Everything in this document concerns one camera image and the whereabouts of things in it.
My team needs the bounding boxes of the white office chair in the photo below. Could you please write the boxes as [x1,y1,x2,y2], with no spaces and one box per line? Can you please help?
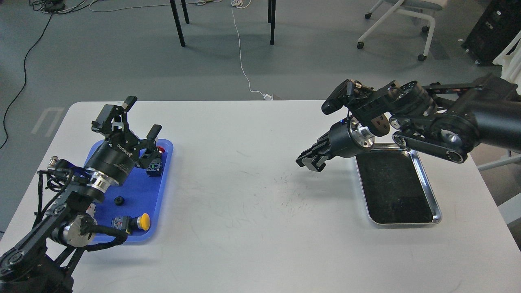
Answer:
[357,0,443,61]

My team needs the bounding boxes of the white chair at right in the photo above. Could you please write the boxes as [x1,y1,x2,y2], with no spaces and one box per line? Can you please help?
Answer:
[478,32,521,171]

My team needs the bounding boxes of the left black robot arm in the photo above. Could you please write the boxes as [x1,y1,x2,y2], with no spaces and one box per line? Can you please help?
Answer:
[1,96,162,293]

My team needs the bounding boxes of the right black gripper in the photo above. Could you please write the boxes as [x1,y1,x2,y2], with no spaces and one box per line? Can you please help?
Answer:
[296,120,375,172]

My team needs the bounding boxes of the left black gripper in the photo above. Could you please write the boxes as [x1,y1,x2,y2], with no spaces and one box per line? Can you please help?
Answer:
[85,96,162,186]

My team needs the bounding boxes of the small black gear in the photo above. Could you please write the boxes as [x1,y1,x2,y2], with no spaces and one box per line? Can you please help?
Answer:
[114,196,125,206]

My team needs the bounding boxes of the black table legs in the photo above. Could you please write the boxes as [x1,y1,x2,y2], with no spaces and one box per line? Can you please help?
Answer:
[167,0,277,48]

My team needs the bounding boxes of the silver metal tray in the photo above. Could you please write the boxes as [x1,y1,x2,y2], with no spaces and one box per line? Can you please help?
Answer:
[355,143,442,228]

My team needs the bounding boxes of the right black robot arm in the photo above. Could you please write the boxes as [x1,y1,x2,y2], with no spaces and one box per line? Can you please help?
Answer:
[296,74,521,172]

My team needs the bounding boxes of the black cable on floor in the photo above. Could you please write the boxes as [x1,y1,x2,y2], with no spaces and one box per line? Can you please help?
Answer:
[0,0,98,150]

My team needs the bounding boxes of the white cable on floor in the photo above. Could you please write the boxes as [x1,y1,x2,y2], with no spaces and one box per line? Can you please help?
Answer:
[195,0,273,101]

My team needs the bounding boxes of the blue plastic tray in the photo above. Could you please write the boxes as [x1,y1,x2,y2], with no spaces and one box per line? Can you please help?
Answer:
[86,139,174,245]

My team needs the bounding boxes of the yellow push button switch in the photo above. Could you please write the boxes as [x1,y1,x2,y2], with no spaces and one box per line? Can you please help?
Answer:
[110,213,151,235]

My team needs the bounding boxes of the black equipment case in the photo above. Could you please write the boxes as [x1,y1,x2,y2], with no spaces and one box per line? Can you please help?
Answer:
[462,0,521,66]

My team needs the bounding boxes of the red push button switch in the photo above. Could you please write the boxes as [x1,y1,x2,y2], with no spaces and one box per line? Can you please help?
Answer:
[145,146,165,177]

